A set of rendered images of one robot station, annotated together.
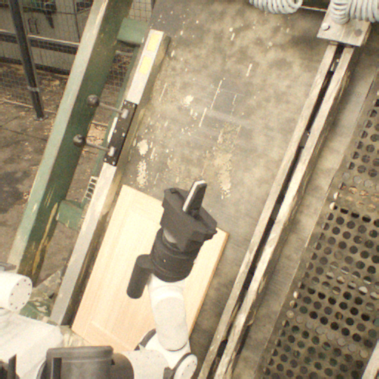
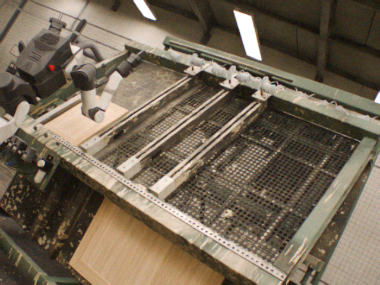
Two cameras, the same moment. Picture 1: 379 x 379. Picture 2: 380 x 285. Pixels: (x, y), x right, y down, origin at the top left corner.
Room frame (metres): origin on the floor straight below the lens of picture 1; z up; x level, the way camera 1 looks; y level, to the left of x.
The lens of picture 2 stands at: (-1.84, -0.35, 1.04)
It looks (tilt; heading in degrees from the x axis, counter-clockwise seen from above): 6 degrees up; 356
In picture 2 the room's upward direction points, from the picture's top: 29 degrees clockwise
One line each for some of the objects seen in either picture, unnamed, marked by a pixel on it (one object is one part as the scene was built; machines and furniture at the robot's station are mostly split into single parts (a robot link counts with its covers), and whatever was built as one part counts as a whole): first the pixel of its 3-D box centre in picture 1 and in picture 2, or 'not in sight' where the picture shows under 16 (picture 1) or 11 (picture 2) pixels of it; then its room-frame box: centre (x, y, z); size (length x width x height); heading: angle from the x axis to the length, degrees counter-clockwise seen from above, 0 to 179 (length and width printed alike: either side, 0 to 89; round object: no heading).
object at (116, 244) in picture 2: not in sight; (142, 264); (0.34, -0.63, 0.53); 0.90 x 0.02 x 0.55; 54
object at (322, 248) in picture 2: not in sight; (300, 188); (0.65, -1.35, 1.38); 0.70 x 0.15 x 0.85; 54
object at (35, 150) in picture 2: not in sight; (22, 155); (0.65, 0.33, 0.69); 0.50 x 0.14 x 0.24; 54
